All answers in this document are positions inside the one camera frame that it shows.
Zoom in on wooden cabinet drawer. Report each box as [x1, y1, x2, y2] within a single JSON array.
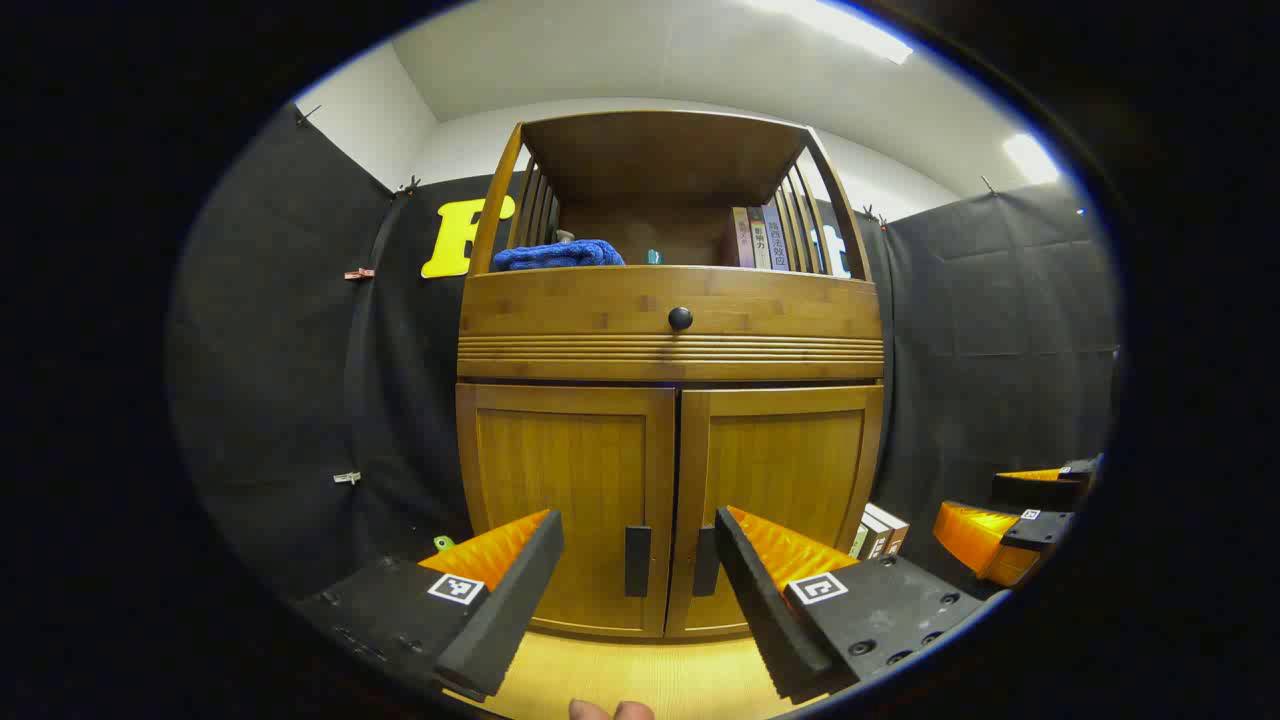
[[459, 265, 884, 341]]

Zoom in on black backdrop cloth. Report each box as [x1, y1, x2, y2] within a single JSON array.
[[165, 100, 1119, 601]]

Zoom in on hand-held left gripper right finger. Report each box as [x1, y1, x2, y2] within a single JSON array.
[[713, 505, 1009, 706]]

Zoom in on wooden double-door shoe cabinet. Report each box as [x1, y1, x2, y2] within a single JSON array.
[[455, 108, 886, 641]]

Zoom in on wooden shoe cabinet door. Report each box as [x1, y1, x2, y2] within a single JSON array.
[[665, 385, 885, 639], [457, 383, 678, 639]]

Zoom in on short ceiling light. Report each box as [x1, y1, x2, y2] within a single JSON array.
[[1003, 133, 1061, 186]]

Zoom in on light blue book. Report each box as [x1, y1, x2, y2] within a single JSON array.
[[762, 203, 791, 273]]

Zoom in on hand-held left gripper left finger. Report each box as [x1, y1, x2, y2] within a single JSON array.
[[293, 508, 566, 701]]

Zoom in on brown white box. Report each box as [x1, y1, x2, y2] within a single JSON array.
[[862, 503, 911, 559]]

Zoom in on blue folded towel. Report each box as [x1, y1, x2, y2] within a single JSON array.
[[492, 239, 626, 272]]

